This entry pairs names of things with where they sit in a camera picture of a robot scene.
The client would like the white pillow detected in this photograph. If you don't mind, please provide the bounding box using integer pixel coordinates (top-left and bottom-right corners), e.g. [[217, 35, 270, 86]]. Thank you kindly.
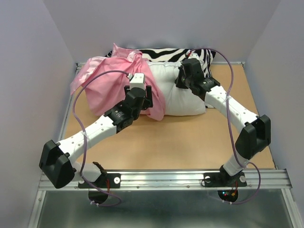
[[147, 62, 206, 116]]

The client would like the pink floral satin pillowcase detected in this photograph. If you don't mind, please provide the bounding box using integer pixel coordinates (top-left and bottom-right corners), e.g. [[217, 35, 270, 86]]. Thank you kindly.
[[70, 44, 166, 121]]

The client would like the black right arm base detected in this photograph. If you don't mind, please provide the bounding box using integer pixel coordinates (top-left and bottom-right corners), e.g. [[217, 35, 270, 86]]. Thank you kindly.
[[200, 165, 247, 204]]

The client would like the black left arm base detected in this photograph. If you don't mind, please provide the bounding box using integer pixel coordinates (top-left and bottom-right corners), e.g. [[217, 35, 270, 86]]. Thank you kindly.
[[77, 162, 122, 207]]

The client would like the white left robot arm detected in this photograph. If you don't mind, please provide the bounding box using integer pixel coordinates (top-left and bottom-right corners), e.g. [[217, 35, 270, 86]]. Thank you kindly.
[[39, 85, 152, 189]]

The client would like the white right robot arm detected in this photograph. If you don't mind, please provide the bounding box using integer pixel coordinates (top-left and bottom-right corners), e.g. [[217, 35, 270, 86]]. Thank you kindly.
[[175, 58, 271, 185]]

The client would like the zebra print pillow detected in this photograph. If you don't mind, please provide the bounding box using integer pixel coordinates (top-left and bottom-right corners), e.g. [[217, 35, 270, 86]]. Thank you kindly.
[[104, 47, 217, 76]]

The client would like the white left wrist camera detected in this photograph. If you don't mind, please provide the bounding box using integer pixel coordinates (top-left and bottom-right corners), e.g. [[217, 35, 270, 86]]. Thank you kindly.
[[130, 73, 145, 90]]

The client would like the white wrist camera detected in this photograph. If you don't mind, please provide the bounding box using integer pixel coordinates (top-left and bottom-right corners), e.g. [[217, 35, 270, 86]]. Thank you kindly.
[[130, 73, 145, 90], [186, 51, 200, 60]]

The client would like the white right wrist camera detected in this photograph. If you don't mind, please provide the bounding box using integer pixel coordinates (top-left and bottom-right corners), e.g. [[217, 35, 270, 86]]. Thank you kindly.
[[186, 51, 200, 60]]

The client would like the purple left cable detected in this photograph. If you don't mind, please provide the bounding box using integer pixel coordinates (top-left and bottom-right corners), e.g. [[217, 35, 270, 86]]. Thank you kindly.
[[72, 70, 133, 207]]

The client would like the aluminium table frame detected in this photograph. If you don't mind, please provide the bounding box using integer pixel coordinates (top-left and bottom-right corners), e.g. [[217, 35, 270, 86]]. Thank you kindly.
[[48, 62, 83, 171]]

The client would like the aluminium mounting rail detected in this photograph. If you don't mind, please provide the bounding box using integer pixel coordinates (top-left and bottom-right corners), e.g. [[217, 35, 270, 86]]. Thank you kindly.
[[38, 169, 292, 191]]

